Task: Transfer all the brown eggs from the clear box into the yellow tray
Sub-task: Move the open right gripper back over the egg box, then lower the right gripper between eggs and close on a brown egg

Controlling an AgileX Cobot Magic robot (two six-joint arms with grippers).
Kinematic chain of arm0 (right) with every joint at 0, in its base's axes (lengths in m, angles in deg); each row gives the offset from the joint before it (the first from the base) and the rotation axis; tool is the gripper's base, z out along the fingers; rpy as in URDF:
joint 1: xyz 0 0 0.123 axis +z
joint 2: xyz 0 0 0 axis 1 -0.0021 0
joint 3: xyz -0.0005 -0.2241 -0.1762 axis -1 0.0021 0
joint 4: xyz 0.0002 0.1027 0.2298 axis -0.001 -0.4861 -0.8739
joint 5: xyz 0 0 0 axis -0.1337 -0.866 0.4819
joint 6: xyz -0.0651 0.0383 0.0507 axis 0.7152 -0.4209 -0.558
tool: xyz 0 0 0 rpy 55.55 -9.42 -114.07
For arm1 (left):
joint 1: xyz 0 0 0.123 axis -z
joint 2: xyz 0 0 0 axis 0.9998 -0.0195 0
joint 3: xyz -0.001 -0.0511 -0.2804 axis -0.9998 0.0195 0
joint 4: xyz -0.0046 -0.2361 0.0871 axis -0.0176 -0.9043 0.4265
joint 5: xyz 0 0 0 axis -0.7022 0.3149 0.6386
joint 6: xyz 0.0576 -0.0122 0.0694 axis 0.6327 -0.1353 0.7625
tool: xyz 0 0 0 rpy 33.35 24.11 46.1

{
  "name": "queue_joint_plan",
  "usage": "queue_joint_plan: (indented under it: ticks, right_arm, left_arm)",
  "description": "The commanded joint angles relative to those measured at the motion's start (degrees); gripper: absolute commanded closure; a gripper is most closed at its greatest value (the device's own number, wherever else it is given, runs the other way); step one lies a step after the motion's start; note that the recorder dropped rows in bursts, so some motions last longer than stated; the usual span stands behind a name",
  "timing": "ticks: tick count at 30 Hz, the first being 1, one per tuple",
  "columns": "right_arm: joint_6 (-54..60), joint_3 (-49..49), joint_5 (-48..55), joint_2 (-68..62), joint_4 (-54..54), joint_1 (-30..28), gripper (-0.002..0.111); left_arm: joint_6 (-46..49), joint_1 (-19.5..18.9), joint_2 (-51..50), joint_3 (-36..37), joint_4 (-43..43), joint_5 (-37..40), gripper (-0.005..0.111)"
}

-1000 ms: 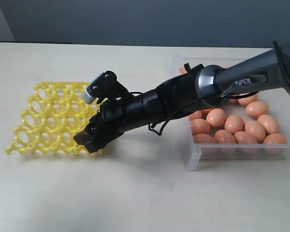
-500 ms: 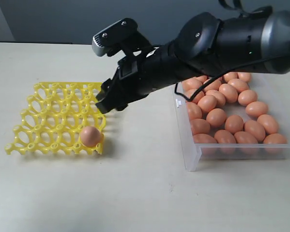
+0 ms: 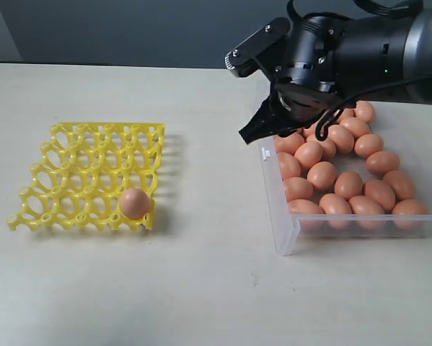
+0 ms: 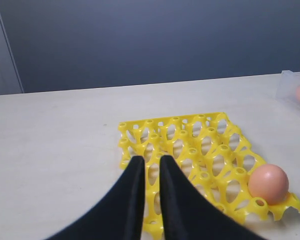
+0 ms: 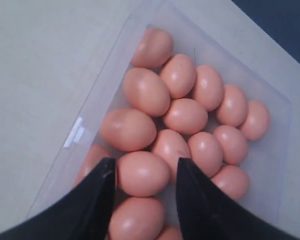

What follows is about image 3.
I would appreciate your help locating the clear plastic bin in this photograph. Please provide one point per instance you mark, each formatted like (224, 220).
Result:
(406, 130)

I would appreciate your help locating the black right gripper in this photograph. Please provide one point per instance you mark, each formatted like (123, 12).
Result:
(305, 86)

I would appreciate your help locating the yellow plastic egg tray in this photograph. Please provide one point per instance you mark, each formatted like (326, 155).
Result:
(84, 168)

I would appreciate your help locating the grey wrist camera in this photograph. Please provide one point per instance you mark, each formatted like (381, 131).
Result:
(262, 50)

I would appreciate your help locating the brown egg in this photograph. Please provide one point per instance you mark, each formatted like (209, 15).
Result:
(309, 154)
(322, 176)
(134, 203)
(306, 207)
(364, 111)
(409, 207)
(368, 144)
(356, 126)
(349, 184)
(297, 188)
(381, 193)
(362, 205)
(342, 137)
(333, 204)
(288, 165)
(401, 183)
(382, 162)
(328, 147)
(288, 144)

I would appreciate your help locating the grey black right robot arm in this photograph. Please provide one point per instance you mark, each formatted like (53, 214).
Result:
(384, 57)

